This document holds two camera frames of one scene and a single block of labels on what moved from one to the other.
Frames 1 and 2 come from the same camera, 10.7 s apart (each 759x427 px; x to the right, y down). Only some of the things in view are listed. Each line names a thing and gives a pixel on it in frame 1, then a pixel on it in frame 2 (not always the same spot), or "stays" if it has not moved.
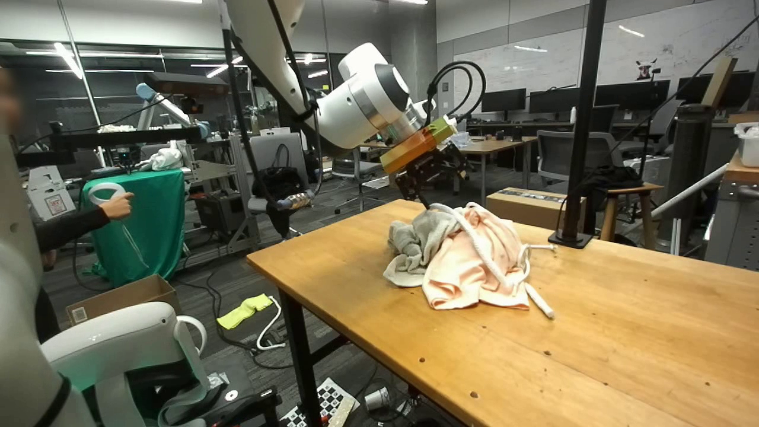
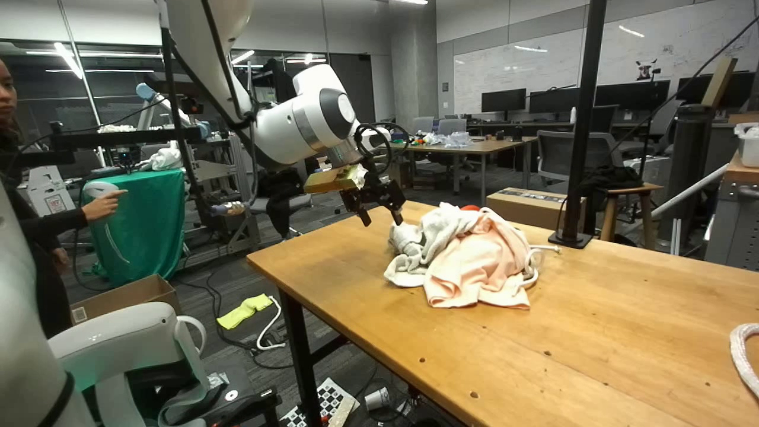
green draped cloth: (149, 240) stays
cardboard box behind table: (531, 208) stays
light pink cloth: (484, 256) stays
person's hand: (116, 208) → (95, 209)
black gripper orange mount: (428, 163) → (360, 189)
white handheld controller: (98, 186) stays
